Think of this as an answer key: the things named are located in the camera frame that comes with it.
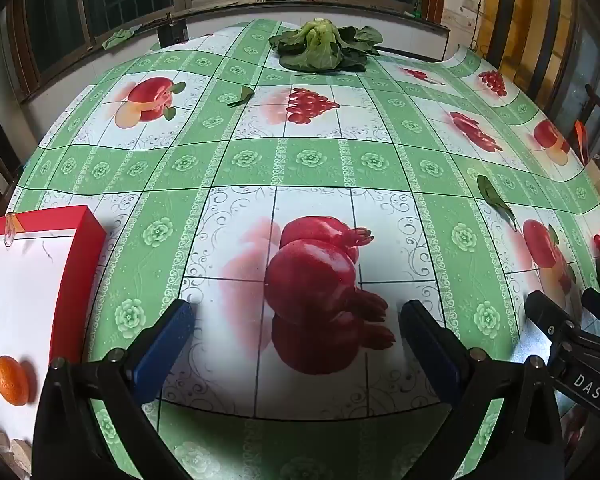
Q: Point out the orange tangerine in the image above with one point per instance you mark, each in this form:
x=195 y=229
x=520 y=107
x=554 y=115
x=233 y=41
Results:
x=11 y=380

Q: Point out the small black box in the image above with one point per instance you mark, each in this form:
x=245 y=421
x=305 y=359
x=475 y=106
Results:
x=172 y=34

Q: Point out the small green leaf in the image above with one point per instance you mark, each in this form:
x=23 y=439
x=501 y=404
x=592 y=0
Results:
x=242 y=95

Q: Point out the long green leaf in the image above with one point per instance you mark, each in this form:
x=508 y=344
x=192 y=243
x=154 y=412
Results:
x=495 y=200

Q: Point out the green cloth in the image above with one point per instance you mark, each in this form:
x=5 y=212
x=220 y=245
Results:
x=117 y=38

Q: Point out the green fruit print tablecloth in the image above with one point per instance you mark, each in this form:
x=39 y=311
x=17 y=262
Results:
x=330 y=160

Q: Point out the clear tape strip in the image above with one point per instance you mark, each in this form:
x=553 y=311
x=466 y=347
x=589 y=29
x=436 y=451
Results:
x=10 y=230

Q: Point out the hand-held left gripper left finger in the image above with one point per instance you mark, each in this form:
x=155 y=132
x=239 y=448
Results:
x=166 y=345

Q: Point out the small green bottle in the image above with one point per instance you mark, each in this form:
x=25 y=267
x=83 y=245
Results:
x=418 y=2

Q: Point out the yellow wooden door panel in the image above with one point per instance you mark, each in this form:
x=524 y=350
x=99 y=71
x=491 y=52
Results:
x=520 y=20

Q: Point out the red-rimmed white tray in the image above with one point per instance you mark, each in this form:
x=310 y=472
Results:
x=25 y=300

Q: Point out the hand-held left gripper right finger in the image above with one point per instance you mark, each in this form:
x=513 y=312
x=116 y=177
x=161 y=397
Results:
x=430 y=352

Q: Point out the leafy green vegetable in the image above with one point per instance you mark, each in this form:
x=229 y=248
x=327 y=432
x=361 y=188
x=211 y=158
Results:
x=312 y=45

